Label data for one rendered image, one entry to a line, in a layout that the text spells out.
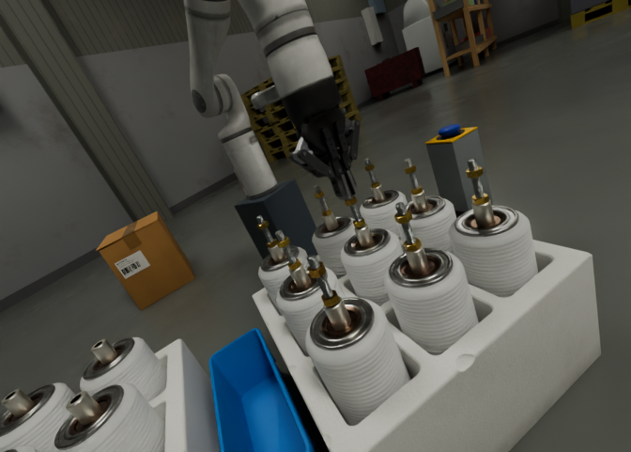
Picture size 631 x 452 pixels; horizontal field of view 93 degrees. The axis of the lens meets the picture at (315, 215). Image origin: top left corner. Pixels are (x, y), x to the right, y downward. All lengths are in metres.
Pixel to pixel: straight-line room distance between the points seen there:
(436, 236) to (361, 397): 0.27
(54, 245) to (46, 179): 0.55
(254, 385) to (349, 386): 0.41
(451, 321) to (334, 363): 0.14
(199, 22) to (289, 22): 0.39
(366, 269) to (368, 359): 0.16
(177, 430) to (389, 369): 0.28
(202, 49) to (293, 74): 0.42
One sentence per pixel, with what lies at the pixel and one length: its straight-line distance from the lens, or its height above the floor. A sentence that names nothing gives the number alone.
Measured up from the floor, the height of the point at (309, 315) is 0.23.
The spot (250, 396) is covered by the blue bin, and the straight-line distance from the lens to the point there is 0.73.
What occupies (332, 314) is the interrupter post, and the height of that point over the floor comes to 0.27.
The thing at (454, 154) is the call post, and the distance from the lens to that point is 0.64.
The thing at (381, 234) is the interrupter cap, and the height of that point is 0.25.
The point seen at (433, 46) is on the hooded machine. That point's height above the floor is 0.51.
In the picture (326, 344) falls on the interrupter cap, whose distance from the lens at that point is 0.34.
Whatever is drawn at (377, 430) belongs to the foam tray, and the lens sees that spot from 0.36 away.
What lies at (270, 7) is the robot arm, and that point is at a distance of 0.41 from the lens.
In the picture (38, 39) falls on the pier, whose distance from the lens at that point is 3.48.
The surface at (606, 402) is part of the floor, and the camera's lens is 0.59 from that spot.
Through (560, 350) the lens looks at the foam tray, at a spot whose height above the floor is 0.08.
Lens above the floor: 0.48
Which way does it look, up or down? 19 degrees down
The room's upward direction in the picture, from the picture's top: 24 degrees counter-clockwise
